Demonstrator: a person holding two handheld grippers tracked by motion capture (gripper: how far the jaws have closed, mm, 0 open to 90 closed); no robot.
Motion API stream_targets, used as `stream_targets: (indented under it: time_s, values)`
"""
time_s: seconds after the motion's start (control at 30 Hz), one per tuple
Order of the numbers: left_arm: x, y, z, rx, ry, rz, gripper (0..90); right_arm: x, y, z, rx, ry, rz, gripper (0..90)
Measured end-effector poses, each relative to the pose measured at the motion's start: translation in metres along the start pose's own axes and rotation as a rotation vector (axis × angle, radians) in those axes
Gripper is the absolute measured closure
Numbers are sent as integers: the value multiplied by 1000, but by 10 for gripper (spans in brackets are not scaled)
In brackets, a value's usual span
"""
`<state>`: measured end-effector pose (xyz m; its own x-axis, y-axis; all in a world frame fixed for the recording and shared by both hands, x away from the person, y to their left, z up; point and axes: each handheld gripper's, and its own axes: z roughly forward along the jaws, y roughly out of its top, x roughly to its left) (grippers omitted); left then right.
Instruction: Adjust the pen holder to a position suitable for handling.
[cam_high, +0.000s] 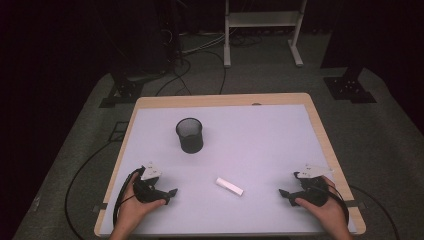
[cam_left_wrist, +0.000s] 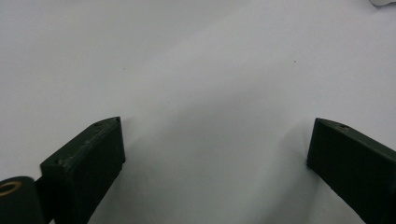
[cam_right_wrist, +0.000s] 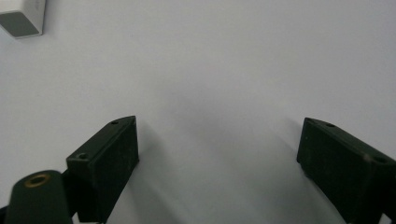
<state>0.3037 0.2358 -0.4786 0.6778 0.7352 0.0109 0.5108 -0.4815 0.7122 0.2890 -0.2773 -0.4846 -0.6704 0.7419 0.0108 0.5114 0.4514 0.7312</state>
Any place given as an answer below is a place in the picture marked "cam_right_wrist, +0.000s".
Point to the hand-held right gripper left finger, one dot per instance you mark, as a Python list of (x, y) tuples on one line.
[(106, 168)]

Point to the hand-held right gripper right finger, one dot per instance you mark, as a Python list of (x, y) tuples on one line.
[(342, 168)]

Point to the white rectangular eraser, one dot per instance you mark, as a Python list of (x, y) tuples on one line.
[(25, 12)]

